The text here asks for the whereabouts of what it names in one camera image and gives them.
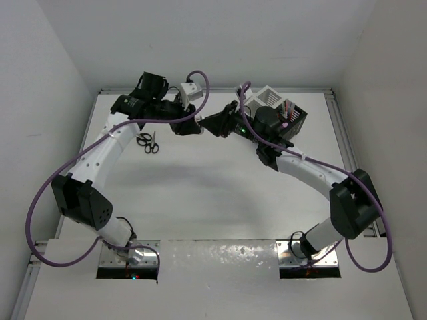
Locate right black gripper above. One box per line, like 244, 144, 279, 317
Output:
199, 100, 264, 145

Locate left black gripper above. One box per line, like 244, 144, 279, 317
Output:
152, 94, 201, 135

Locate blue gel pen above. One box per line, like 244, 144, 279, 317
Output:
286, 99, 295, 120

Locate pink gel pen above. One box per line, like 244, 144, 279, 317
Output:
284, 99, 290, 119

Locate orange gel pen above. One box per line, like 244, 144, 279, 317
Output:
290, 103, 298, 121

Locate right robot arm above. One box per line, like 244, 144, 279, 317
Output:
199, 101, 382, 259

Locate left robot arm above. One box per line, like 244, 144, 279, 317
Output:
51, 73, 210, 247

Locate white slotted container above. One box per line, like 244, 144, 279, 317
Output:
244, 85, 284, 116

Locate black slotted container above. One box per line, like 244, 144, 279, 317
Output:
276, 103, 308, 140

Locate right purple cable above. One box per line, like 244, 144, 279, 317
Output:
238, 81, 394, 273

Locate purple cable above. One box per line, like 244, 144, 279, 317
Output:
238, 81, 394, 273
25, 70, 211, 267

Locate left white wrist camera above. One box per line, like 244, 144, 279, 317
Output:
178, 82, 203, 105

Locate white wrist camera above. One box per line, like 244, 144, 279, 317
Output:
178, 82, 203, 105
235, 86, 252, 105

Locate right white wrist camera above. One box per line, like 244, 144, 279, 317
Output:
235, 86, 252, 105

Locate black handled scissors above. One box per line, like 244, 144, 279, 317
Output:
145, 131, 159, 154
136, 133, 153, 147

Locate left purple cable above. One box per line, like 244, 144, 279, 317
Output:
25, 70, 211, 267

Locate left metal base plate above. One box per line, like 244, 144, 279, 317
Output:
99, 240, 160, 268

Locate metal base plate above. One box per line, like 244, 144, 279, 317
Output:
99, 240, 160, 268
276, 239, 339, 269

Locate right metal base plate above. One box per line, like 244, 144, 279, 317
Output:
276, 239, 339, 269

